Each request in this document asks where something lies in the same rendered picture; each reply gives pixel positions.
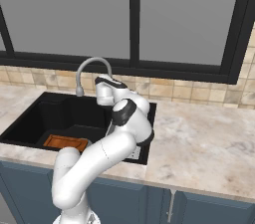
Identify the black sink basin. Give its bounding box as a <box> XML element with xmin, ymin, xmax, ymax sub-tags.
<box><xmin>0</xmin><ymin>91</ymin><xmax>158</xmax><ymax>166</ymax></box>

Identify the silver cupboard handle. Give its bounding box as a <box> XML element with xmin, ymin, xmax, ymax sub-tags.
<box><xmin>166</xmin><ymin>189</ymin><xmax>177</xmax><ymax>224</ymax></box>

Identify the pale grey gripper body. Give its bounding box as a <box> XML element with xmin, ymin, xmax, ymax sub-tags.
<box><xmin>125</xmin><ymin>144</ymin><xmax>142</xmax><ymax>161</ymax></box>

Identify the grey curved sink faucet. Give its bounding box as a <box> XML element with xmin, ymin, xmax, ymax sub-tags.
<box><xmin>75</xmin><ymin>56</ymin><xmax>115</xmax><ymax>98</ymax></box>

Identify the brown wooden cutting board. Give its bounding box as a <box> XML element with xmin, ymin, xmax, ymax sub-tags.
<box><xmin>42</xmin><ymin>133</ymin><xmax>90</xmax><ymax>153</ymax></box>

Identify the blue cupboard door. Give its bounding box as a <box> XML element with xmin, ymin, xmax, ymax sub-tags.
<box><xmin>0</xmin><ymin>160</ymin><xmax>62</xmax><ymax>224</ymax></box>
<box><xmin>173</xmin><ymin>190</ymin><xmax>255</xmax><ymax>224</ymax></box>
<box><xmin>85</xmin><ymin>179</ymin><xmax>148</xmax><ymax>224</ymax></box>

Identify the black window frame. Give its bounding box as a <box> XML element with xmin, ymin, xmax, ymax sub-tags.
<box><xmin>0</xmin><ymin>0</ymin><xmax>255</xmax><ymax>86</ymax></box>

